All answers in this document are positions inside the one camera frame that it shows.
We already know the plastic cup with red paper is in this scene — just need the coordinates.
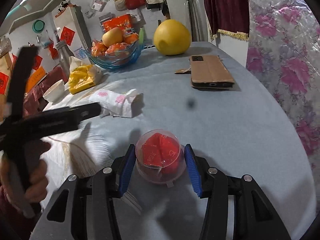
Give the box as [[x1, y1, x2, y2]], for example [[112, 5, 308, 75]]
[[135, 129, 186, 188]]

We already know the person left hand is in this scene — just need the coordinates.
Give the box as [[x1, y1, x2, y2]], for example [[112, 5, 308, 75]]
[[1, 140, 51, 207]]

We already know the white ceramic bowl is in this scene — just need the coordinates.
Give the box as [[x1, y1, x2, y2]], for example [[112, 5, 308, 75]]
[[43, 80, 65, 102]]

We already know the red covered side table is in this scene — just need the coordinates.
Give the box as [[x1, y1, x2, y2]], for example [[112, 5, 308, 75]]
[[23, 64, 68, 116]]

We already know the yellow snack bag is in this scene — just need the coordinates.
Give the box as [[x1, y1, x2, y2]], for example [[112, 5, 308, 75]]
[[68, 56, 103, 95]]

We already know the orange long box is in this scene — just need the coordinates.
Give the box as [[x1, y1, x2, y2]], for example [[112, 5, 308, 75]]
[[25, 66, 47, 93]]

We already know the white printed tissue pack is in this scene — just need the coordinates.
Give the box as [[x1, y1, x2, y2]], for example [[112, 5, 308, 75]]
[[88, 88, 144, 118]]

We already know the steel thermos bottle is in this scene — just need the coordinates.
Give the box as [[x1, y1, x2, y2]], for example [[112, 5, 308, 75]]
[[56, 40, 74, 77]]

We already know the blue glass fruit bowl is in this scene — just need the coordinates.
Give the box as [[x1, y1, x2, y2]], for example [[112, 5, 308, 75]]
[[83, 40, 144, 69]]

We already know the white refrigerator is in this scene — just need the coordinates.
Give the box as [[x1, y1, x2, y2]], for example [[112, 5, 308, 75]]
[[54, 5, 92, 64]]

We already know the red yellow apple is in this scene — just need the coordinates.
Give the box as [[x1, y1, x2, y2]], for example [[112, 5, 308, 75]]
[[102, 27, 124, 47]]

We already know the orange gift box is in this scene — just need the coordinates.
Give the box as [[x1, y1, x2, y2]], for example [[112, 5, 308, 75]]
[[102, 14, 133, 32]]

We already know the green ceiling fan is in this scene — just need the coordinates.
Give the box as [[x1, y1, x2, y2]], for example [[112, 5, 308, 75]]
[[5, 0, 31, 19]]

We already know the feather print tablecloth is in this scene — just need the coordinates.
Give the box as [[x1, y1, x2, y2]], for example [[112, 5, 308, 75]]
[[39, 41, 318, 240]]

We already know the yellow pomelo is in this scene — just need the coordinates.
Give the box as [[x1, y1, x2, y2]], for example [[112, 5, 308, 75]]
[[153, 20, 192, 56]]

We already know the phone in brown case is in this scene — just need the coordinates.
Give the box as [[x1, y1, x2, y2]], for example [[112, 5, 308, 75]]
[[175, 55, 235, 90]]

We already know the floral plastic sheet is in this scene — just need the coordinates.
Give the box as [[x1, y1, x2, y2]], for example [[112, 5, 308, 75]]
[[245, 0, 320, 201]]

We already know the dark red curtain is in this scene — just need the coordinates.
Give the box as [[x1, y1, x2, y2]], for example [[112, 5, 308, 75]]
[[204, 0, 249, 41]]

